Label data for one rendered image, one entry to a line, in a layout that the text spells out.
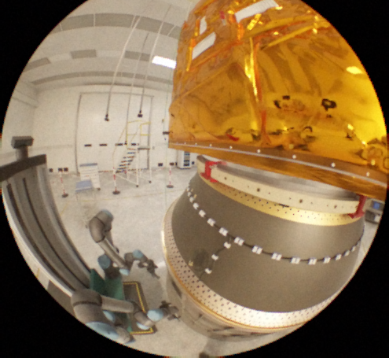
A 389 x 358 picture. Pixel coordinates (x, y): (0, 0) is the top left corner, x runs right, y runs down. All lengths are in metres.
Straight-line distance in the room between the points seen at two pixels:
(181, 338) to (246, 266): 1.47
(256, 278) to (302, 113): 0.61
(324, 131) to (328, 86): 0.15
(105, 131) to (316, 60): 7.79
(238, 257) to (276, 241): 0.16
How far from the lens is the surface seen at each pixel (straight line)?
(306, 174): 0.48
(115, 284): 1.29
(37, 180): 0.77
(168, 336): 1.84
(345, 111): 0.48
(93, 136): 7.80
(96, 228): 0.85
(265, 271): 0.53
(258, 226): 0.49
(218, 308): 0.66
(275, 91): 0.51
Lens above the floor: 1.83
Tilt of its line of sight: 10 degrees down
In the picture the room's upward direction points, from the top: 4 degrees clockwise
